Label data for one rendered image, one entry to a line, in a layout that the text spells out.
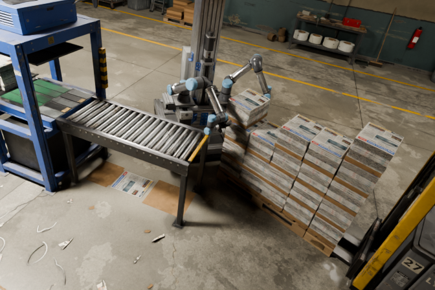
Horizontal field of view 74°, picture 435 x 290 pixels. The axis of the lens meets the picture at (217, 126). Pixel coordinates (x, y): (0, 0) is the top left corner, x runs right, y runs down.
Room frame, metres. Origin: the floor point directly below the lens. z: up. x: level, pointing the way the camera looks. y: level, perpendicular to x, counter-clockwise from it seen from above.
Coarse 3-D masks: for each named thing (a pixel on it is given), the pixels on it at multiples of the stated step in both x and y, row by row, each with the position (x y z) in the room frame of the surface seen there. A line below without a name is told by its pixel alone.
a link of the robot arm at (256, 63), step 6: (252, 60) 3.04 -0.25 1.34; (258, 60) 3.02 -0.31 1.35; (252, 66) 3.00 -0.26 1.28; (258, 66) 2.98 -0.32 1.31; (258, 72) 2.97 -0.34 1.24; (258, 78) 2.98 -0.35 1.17; (264, 78) 2.99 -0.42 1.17; (264, 84) 2.97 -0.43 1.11; (264, 90) 2.96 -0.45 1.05; (270, 96) 2.94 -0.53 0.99
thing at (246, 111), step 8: (232, 96) 2.64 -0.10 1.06; (240, 96) 2.68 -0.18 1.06; (232, 104) 2.55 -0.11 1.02; (240, 104) 2.51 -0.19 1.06; (248, 104) 2.54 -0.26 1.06; (232, 112) 2.55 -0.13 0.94; (240, 112) 2.50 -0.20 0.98; (248, 112) 2.44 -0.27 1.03; (256, 112) 2.54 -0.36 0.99; (240, 120) 2.48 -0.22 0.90; (248, 120) 2.44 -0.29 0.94
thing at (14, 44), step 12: (12, 48) 1.91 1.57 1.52; (24, 48) 1.97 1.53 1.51; (12, 60) 1.92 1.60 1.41; (24, 60) 1.96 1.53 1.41; (24, 72) 1.93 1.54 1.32; (24, 84) 1.91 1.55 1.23; (24, 96) 1.92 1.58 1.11; (24, 108) 1.92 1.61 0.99; (36, 108) 1.97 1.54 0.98; (36, 120) 1.93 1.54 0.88; (36, 132) 1.91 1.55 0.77; (36, 144) 1.92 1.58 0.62; (48, 156) 1.97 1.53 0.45; (48, 168) 1.93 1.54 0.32; (48, 180) 1.91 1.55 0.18
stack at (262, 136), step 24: (264, 120) 2.67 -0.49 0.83; (264, 144) 2.29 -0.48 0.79; (240, 168) 2.40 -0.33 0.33; (264, 168) 2.25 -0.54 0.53; (288, 168) 2.12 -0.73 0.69; (312, 168) 2.01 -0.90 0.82; (240, 192) 2.35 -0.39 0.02; (264, 192) 2.21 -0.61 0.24; (288, 192) 2.07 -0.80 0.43; (312, 192) 1.96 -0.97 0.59; (288, 216) 2.03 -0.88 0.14; (312, 216) 1.91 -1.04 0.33
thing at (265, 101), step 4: (244, 92) 2.79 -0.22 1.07; (248, 92) 2.79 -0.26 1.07; (252, 92) 2.80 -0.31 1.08; (256, 92) 2.81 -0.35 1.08; (248, 96) 2.71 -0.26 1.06; (252, 96) 2.72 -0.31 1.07; (256, 96) 2.72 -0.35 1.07; (260, 96) 2.73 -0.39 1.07; (264, 96) 2.74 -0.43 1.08; (256, 100) 2.66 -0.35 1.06; (260, 100) 2.66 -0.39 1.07; (264, 100) 2.67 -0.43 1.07; (268, 100) 2.68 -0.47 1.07; (264, 104) 2.63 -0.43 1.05; (268, 104) 2.70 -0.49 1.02; (264, 108) 2.65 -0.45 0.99; (268, 108) 2.73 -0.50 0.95; (260, 112) 2.60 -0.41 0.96; (264, 112) 2.68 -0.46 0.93; (260, 116) 2.63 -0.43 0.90
